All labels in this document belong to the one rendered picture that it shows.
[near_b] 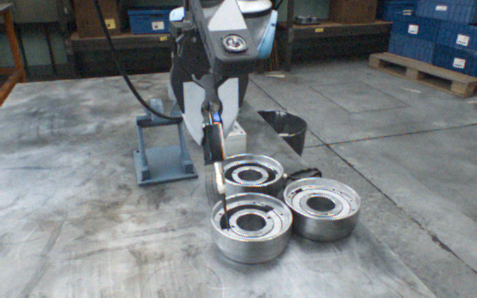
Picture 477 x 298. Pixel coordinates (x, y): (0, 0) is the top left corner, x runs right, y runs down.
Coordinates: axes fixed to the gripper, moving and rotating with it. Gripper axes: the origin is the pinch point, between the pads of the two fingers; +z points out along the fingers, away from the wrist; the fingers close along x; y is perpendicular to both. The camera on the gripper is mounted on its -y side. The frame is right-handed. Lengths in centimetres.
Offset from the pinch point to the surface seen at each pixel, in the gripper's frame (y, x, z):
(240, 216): -4.2, -2.6, 10.3
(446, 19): 265, -289, 36
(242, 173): 7.5, -6.6, 10.7
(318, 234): -9.1, -11.7, 11.7
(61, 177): 19.2, 21.9, 13.1
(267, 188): 0.4, -8.2, 9.7
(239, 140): 17.8, -9.5, 9.9
